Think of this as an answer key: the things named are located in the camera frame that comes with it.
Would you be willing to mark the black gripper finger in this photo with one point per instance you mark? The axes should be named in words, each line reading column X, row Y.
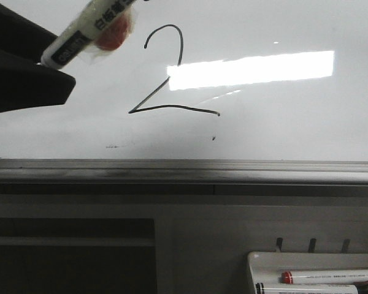
column 24, row 84
column 21, row 37

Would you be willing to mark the black white whiteboard marker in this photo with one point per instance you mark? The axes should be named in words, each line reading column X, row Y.
column 93, row 20

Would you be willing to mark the red round magnet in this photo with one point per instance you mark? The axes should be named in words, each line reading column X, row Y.
column 115, row 35

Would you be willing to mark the grey aluminium whiteboard ledge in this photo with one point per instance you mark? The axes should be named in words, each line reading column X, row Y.
column 181, row 171

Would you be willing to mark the white whiteboard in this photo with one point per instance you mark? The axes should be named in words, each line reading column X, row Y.
column 246, row 80

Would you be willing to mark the white marker tray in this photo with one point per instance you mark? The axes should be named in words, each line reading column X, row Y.
column 267, row 267

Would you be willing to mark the black capped marker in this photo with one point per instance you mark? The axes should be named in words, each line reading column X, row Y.
column 305, row 289

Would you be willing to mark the red capped marker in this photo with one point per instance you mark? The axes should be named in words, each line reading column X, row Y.
column 329, row 276

